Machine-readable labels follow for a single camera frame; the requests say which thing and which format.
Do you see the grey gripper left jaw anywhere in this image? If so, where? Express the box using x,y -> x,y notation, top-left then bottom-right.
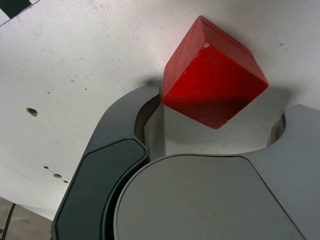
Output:
51,84 -> 167,240

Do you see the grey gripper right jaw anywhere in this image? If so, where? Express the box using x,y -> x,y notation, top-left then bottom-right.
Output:
112,103 -> 320,240

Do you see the red cube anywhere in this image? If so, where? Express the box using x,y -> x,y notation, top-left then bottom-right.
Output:
159,15 -> 269,130

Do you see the black tape strip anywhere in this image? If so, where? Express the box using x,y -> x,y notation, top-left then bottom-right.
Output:
0,0 -> 33,20

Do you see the thin black cable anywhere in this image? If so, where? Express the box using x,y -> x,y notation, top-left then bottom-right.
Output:
4,202 -> 16,240

